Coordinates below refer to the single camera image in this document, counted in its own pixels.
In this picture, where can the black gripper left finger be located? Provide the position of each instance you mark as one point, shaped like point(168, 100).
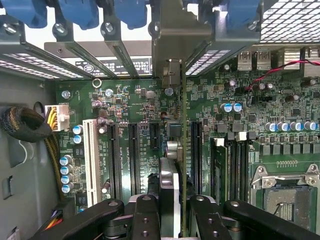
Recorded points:
point(146, 217)

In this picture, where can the CPU socket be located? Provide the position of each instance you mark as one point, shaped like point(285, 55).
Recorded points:
point(287, 200)

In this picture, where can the blue card clip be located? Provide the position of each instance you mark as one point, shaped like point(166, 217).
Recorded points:
point(130, 15)
point(242, 12)
point(25, 12)
point(80, 15)

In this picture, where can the white power connector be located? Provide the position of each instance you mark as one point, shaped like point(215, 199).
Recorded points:
point(61, 117)

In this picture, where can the RAM stick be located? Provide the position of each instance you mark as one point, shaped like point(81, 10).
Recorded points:
point(220, 170)

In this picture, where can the green motherboard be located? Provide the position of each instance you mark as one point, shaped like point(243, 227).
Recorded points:
point(140, 110)

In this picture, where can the black RAM slot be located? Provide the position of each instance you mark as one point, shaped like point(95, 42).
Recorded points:
point(240, 170)
point(231, 170)

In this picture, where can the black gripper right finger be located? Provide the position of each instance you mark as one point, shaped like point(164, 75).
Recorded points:
point(207, 220)

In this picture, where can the open grey PC case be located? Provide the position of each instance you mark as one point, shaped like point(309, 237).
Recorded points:
point(22, 162)

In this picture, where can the white expansion slot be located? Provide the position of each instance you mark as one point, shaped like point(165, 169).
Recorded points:
point(91, 162)

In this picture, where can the long black expansion slot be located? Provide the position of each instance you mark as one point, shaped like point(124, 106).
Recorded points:
point(113, 162)
point(196, 155)
point(134, 160)

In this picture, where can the metal USB port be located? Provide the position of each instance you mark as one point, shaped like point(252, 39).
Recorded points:
point(263, 60)
point(246, 60)

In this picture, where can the metal slot cover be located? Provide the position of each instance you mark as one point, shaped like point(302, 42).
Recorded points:
point(111, 35)

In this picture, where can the short black expansion slot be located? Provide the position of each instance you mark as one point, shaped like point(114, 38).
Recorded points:
point(155, 136)

